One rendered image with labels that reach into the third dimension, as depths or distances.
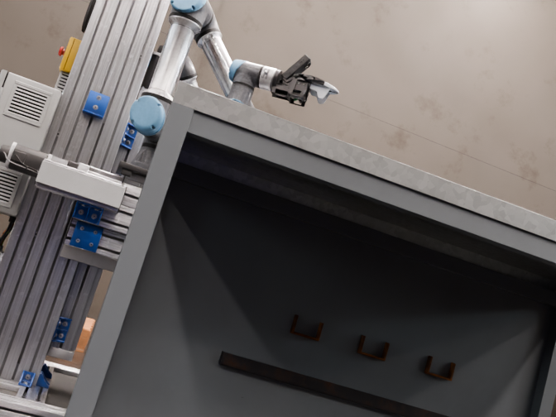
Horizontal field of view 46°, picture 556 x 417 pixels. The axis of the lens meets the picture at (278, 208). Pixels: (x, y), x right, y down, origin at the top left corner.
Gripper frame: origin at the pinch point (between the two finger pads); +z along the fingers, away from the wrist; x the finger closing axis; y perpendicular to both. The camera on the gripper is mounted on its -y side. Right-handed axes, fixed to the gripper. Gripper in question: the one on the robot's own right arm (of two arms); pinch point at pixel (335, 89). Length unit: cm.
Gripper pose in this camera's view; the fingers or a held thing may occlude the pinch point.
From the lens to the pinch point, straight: 214.4
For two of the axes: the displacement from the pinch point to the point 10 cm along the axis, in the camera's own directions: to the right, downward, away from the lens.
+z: 9.4, 2.8, -1.9
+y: -3.2, 9.1, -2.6
